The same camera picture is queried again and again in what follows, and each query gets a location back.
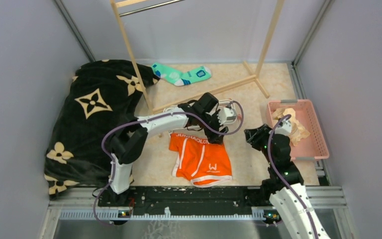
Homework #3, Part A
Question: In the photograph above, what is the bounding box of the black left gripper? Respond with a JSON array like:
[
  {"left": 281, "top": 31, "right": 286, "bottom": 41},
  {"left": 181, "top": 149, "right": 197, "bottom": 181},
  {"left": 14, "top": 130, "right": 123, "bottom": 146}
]
[{"left": 198, "top": 109, "right": 229, "bottom": 144}]

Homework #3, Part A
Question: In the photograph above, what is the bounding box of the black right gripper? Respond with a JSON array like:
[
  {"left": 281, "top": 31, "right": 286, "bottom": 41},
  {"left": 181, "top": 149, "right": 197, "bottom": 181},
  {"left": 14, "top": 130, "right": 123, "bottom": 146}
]
[{"left": 244, "top": 123, "right": 276, "bottom": 165}]

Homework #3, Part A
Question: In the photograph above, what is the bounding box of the white plastic clip hanger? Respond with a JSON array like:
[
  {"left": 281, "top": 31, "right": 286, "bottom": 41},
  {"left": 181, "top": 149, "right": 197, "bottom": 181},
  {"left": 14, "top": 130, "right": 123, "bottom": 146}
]
[{"left": 163, "top": 99, "right": 241, "bottom": 131}]

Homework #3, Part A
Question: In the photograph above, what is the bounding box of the orange underwear white trim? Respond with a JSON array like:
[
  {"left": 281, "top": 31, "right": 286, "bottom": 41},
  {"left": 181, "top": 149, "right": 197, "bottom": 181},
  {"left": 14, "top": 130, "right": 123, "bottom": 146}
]
[{"left": 169, "top": 133, "right": 233, "bottom": 188}]

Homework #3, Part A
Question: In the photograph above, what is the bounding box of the pink perforated plastic basket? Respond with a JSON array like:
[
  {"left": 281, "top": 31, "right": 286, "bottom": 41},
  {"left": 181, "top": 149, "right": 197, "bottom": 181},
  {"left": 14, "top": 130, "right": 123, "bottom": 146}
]
[{"left": 266, "top": 100, "right": 330, "bottom": 161}]

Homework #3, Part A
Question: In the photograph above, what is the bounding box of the wooden drying rack frame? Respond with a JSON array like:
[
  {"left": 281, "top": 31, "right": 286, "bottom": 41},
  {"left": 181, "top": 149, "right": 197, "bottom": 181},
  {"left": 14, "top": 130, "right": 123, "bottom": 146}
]
[{"left": 110, "top": 0, "right": 285, "bottom": 114}]

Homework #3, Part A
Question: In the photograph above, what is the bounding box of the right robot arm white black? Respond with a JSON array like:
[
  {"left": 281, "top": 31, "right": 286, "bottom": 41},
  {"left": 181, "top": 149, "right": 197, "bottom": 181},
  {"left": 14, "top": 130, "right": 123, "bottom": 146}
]
[{"left": 244, "top": 124, "right": 330, "bottom": 239}]

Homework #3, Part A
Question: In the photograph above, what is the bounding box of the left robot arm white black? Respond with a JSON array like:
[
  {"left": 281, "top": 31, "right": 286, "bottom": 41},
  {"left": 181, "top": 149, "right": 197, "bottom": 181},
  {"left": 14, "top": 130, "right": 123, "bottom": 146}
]
[{"left": 101, "top": 93, "right": 236, "bottom": 206}]

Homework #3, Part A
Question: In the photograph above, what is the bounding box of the beige cloth in basket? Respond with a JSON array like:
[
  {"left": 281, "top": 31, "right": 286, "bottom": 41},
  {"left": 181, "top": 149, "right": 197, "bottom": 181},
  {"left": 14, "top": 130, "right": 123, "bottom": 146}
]
[{"left": 272, "top": 108, "right": 311, "bottom": 146}]

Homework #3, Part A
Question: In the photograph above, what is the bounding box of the green patterned sock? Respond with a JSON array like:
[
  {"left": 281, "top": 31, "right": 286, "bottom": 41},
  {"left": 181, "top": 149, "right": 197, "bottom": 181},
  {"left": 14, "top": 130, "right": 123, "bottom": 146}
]
[{"left": 151, "top": 62, "right": 212, "bottom": 87}]

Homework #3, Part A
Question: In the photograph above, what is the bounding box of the black floral blanket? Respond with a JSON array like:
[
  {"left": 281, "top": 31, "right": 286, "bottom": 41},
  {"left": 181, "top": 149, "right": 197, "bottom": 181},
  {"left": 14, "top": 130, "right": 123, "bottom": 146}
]
[{"left": 44, "top": 59, "right": 160, "bottom": 200}]

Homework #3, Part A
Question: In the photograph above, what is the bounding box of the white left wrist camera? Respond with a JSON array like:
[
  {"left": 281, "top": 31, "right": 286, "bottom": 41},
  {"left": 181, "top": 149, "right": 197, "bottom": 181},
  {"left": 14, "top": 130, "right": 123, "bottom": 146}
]
[{"left": 218, "top": 107, "right": 237, "bottom": 125}]

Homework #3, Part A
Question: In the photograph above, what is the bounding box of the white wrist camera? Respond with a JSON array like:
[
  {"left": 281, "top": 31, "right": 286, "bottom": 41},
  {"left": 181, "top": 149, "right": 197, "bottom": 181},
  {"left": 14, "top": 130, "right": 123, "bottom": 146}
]
[
  {"left": 218, "top": 107, "right": 237, "bottom": 125},
  {"left": 274, "top": 119, "right": 292, "bottom": 136}
]

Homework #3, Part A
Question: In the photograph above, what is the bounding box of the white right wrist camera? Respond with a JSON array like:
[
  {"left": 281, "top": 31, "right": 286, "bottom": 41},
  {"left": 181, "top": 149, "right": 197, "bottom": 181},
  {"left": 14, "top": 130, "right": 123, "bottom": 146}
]
[{"left": 274, "top": 119, "right": 292, "bottom": 136}]

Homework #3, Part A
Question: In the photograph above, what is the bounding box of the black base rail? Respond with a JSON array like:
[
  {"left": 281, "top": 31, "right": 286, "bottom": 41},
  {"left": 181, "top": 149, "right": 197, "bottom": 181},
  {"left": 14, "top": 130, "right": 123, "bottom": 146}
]
[{"left": 97, "top": 186, "right": 282, "bottom": 225}]

